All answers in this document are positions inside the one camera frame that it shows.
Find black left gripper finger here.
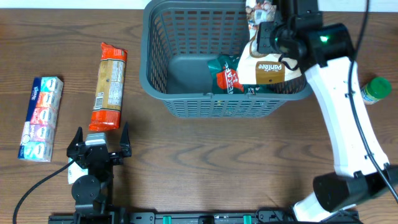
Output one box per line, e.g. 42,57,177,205
67,127,83,157
119,122,132,157

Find Kleenex tissue multipack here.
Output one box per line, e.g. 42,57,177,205
17,77,63,162

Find red spaghetti packet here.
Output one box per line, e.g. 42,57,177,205
89,42,127,131

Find brown white snack bag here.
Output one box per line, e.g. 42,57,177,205
236,0,303,85

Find green Nescafe bag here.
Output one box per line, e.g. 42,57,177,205
207,55,274,95

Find green lid jar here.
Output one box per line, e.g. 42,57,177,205
361,77,392,105

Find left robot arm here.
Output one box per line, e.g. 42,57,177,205
67,128,124,218

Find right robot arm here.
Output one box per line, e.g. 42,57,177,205
139,1,397,223

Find white teal small packet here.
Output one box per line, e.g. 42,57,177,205
68,162,88,184

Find grey plastic basket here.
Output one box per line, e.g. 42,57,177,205
139,1,312,118

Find black cable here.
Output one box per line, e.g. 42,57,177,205
12,157,78,224

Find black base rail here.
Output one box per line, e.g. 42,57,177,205
48,208,361,224

